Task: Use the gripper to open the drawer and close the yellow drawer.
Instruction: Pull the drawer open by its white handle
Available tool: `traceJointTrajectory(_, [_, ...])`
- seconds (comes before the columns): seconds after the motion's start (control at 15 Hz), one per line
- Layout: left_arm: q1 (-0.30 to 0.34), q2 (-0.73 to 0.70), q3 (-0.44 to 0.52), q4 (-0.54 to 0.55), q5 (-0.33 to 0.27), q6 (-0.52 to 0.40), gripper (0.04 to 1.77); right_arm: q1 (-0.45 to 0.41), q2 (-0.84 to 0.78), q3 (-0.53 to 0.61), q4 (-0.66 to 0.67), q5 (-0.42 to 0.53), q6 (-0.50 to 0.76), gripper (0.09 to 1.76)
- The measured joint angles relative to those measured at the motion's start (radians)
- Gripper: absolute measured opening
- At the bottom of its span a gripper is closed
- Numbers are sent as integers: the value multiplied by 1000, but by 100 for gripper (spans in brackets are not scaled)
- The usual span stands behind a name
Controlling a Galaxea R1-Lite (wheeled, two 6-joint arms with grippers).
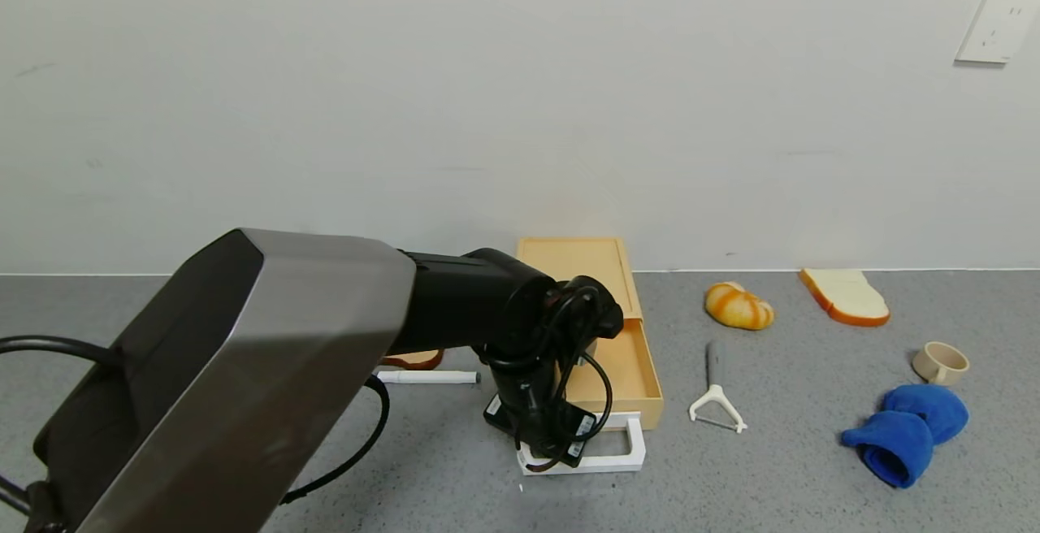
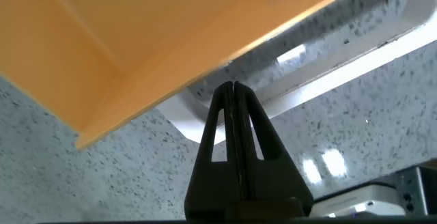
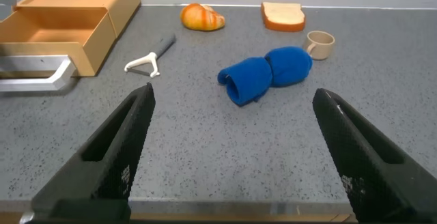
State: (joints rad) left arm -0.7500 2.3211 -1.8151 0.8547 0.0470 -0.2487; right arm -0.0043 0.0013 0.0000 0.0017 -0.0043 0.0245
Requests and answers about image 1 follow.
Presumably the beige cup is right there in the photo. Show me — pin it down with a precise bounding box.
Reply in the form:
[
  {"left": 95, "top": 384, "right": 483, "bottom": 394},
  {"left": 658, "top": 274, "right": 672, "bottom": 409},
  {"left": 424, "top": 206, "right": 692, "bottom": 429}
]
[{"left": 912, "top": 341, "right": 970, "bottom": 386}]

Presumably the orange croissant bread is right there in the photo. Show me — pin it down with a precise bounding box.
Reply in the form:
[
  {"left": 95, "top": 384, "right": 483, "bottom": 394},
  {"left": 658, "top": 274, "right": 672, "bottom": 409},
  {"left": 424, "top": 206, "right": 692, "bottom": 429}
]
[{"left": 704, "top": 281, "right": 775, "bottom": 331}]

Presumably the white marker pen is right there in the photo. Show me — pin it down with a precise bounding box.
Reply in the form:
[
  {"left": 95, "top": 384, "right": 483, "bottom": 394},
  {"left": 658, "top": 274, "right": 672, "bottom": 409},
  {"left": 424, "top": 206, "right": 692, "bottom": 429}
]
[{"left": 375, "top": 370, "right": 482, "bottom": 385}]

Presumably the white wall outlet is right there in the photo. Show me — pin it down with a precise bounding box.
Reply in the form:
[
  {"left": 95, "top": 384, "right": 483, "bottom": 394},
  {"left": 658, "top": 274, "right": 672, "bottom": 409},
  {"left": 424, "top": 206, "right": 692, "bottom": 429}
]
[{"left": 955, "top": 0, "right": 1040, "bottom": 65}]

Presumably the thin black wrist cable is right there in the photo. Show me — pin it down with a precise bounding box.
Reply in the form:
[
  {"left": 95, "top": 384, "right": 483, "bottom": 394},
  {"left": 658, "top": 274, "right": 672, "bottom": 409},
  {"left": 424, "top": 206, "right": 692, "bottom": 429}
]
[{"left": 479, "top": 285, "right": 615, "bottom": 473}]

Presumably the white bread slice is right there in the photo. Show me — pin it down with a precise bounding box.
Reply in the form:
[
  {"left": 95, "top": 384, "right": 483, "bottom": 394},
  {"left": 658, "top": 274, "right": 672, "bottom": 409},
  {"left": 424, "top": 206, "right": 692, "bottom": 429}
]
[{"left": 797, "top": 267, "right": 891, "bottom": 327}]

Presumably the white peeler grey handle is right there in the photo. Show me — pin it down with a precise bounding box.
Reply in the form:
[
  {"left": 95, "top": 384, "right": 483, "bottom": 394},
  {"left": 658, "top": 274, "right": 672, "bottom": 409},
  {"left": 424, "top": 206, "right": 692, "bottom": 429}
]
[{"left": 688, "top": 341, "right": 748, "bottom": 434}]

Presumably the blue rolled towel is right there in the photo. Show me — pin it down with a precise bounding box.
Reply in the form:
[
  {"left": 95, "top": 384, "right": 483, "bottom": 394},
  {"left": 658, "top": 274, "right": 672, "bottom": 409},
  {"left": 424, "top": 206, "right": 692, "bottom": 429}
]
[{"left": 840, "top": 383, "right": 969, "bottom": 489}]

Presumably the brown toast slice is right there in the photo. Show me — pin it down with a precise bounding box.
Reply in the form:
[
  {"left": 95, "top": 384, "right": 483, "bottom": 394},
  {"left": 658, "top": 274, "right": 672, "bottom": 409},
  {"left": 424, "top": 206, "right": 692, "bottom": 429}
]
[{"left": 380, "top": 349, "right": 446, "bottom": 371}]

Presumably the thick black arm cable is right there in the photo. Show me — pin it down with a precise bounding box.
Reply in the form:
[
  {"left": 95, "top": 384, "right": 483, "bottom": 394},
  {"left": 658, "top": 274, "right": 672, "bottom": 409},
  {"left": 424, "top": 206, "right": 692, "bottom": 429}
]
[{"left": 0, "top": 336, "right": 392, "bottom": 518}]

